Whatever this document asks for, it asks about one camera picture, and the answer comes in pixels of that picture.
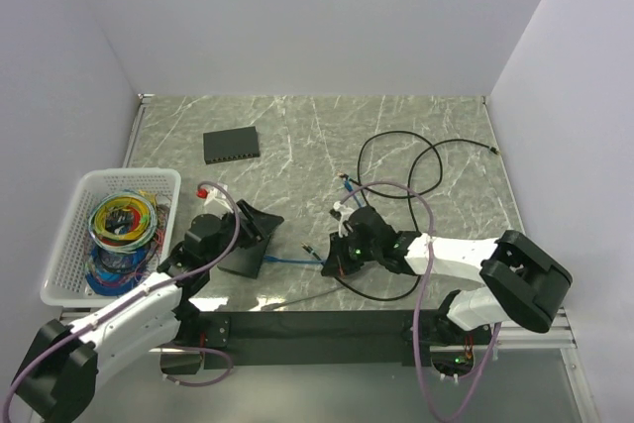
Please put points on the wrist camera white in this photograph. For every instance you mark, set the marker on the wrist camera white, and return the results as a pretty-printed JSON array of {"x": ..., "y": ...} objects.
[
  {"x": 341, "y": 213},
  {"x": 212, "y": 200}
]

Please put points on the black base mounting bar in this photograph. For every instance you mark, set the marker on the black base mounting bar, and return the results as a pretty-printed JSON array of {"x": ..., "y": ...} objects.
[{"x": 273, "y": 338}]

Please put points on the aluminium rail frame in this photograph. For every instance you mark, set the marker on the aluminium rail frame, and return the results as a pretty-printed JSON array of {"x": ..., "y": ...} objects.
[{"x": 560, "y": 336}]

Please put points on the white plastic mesh basket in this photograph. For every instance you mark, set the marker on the white plastic mesh basket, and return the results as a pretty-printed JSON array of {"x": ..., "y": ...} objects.
[{"x": 64, "y": 283}]

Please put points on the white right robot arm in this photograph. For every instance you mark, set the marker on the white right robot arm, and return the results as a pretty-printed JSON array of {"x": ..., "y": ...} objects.
[{"x": 515, "y": 279}]

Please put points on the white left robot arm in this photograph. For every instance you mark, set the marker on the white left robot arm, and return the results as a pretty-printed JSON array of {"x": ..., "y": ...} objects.
[{"x": 67, "y": 363}]

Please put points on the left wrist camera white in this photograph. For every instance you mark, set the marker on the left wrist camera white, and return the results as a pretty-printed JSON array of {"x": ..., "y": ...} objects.
[{"x": 212, "y": 200}]

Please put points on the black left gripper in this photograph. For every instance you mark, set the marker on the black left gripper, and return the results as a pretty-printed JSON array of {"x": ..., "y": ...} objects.
[{"x": 259, "y": 224}]

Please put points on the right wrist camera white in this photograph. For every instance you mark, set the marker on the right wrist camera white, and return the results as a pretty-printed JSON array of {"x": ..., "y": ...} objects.
[{"x": 341, "y": 213}]

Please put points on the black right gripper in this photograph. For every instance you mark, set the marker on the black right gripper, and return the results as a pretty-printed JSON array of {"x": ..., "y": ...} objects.
[{"x": 337, "y": 263}]

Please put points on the dark grey network switch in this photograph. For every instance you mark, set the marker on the dark grey network switch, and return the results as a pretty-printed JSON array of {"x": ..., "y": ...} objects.
[{"x": 245, "y": 262}]

